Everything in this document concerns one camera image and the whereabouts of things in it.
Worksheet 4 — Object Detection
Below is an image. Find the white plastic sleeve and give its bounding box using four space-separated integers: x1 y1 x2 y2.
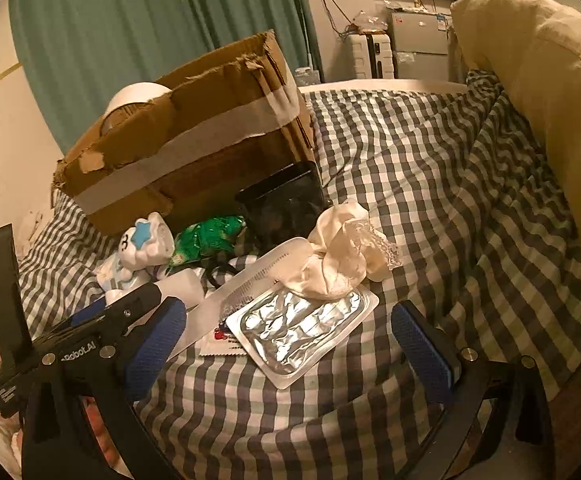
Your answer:
169 237 313 360

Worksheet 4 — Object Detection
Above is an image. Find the cream cloth bundle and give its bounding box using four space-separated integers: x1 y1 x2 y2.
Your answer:
282 198 402 300

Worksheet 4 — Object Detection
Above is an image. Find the silver foil blister pack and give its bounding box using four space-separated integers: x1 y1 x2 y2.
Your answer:
225 285 379 389

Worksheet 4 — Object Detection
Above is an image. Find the green snack packet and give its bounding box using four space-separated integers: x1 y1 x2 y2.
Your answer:
170 216 246 266

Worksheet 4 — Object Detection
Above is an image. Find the white tape roll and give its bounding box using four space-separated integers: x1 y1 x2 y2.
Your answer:
100 81 171 134

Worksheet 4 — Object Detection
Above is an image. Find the white sachet with characters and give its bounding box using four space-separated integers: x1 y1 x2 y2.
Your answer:
199 324 247 356

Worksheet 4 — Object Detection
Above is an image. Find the white blue plush toy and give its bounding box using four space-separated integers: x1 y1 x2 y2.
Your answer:
95 211 174 292

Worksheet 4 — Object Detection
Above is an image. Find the checkered gingham blanket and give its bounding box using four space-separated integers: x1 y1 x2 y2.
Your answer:
17 69 581 480

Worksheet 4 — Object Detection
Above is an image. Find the black plastic tray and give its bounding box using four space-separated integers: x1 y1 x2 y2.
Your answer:
235 160 333 252

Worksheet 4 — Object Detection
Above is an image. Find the brown cardboard box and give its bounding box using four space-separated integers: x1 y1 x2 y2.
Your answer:
54 30 315 235

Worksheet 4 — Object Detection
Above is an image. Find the beige pillow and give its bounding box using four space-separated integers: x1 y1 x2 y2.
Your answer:
451 0 581 236

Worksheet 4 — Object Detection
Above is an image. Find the white suitcase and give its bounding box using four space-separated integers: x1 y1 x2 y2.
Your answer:
345 34 394 79

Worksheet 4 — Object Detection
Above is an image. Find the grey mini fridge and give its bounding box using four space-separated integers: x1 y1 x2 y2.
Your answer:
390 11 450 81

